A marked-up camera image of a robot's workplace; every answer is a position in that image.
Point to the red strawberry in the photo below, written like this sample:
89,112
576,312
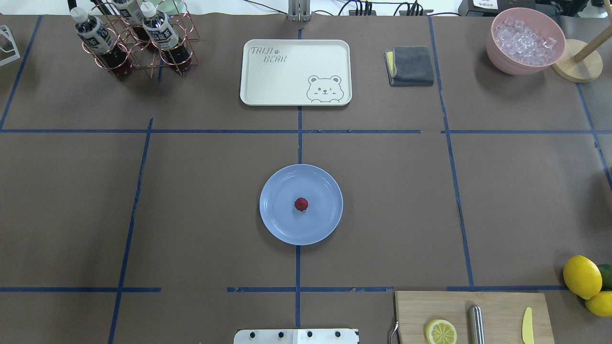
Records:
301,204

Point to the blue plate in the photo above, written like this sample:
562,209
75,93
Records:
286,223

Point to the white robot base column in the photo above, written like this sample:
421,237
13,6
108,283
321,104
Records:
297,336

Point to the cream bear tray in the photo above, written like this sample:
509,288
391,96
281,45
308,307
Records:
292,72

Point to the lemon half slice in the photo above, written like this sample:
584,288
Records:
440,331

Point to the green bowl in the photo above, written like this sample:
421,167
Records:
171,7

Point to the steel muddler black tip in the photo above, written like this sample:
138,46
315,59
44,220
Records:
476,324

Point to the wooden cutting board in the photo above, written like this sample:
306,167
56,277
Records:
502,315

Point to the tea bottle white cap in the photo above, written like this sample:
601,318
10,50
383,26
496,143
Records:
101,43

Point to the pink bowl of ice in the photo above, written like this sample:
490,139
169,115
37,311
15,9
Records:
524,41

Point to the yellow plastic knife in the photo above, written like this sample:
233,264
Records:
527,326

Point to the wooden cup tree stand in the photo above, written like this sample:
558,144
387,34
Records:
580,61

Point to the yellow lemon front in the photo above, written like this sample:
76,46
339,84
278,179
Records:
582,277

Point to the yellow lemon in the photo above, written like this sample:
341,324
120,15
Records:
600,304
582,277

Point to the yellow lemon back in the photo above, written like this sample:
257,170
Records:
600,304

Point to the aluminium frame post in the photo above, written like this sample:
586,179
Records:
299,11

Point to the copper wire bottle rack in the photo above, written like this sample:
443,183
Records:
125,46

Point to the white wire cup rack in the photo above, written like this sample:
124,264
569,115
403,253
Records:
8,47

